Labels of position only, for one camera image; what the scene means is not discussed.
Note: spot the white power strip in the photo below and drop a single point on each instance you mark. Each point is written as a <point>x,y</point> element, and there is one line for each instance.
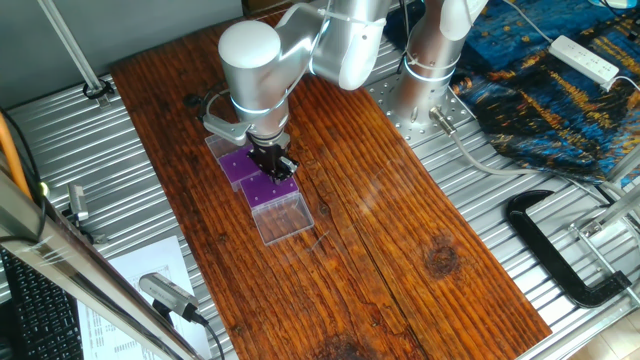
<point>582,59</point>

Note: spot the purple pipette tip box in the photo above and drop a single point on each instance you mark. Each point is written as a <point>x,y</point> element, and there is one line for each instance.
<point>232,172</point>
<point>270,197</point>

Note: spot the blue starry patterned cloth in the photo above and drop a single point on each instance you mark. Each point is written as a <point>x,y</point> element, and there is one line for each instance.
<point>550,115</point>

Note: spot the aluminium profile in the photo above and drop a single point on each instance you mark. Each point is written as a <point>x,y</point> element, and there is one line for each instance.
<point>615,207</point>

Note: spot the black keyboard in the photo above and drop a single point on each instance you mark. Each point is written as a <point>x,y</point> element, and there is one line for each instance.
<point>40,320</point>

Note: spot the printed white paper sheet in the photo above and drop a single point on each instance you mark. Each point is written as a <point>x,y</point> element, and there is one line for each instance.
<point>150,260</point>

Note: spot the aluminium frame bar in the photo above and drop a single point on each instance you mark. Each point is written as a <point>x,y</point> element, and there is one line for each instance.
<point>75,267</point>

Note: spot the thin metal rod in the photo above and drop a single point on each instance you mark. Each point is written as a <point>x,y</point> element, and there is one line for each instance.
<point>600,258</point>

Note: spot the orange tube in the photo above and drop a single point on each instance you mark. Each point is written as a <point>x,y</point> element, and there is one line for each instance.
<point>9,150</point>

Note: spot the thin aluminium post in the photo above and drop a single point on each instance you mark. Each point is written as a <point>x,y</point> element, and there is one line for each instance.
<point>71,45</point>

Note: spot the brown wooden board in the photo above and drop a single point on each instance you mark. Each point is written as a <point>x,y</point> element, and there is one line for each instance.
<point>350,225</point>

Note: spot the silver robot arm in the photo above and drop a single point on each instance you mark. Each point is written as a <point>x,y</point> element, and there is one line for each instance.
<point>250,65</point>

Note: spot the silver depth camera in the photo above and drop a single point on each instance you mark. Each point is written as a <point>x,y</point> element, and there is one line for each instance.
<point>167,295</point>
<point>78,202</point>

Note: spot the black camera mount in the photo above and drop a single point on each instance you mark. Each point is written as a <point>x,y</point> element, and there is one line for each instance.
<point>87,234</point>

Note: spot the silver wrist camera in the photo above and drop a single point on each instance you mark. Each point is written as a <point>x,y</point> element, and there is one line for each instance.
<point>225,129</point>

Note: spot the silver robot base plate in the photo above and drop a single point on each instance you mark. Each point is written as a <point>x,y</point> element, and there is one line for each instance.
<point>415,134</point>

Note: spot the black C-clamp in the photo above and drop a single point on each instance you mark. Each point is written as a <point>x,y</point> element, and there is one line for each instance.
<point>542,252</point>

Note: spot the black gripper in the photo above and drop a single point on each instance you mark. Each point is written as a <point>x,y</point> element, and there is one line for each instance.
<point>267,152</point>

